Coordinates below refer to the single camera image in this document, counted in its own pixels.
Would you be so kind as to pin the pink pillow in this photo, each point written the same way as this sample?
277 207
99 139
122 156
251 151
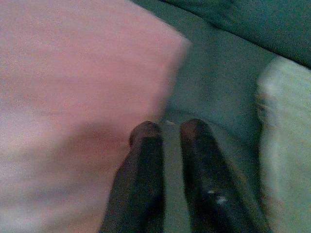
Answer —
80 85

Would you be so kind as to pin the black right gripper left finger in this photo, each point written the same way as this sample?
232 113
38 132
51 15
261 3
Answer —
143 179

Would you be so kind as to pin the white cloth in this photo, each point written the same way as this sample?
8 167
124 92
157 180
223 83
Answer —
286 136

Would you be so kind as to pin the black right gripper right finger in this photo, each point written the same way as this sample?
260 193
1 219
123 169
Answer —
209 174

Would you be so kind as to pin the dark green leather sofa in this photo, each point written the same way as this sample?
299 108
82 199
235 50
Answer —
218 60

